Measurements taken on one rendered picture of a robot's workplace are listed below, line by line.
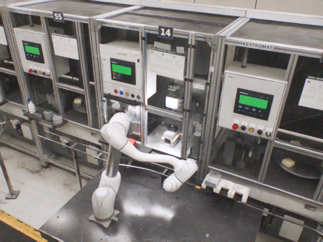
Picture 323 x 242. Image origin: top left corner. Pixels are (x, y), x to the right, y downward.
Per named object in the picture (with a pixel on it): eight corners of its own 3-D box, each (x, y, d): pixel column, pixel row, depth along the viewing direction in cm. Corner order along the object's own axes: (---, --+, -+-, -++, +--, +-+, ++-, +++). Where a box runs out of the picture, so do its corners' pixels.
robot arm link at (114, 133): (127, 143, 186) (131, 132, 197) (106, 126, 180) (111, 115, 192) (114, 154, 191) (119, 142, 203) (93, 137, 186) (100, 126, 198)
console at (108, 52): (101, 93, 263) (96, 44, 240) (119, 83, 285) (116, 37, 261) (140, 104, 247) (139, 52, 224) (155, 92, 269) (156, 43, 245)
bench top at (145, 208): (38, 232, 218) (37, 229, 216) (118, 157, 299) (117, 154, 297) (229, 338, 161) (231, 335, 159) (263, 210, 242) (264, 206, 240)
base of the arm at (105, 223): (111, 231, 216) (110, 226, 213) (88, 220, 224) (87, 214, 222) (124, 214, 230) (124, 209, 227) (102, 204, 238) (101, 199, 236)
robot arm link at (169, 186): (173, 194, 212) (185, 182, 210) (167, 197, 197) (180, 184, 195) (164, 182, 215) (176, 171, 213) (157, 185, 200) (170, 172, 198)
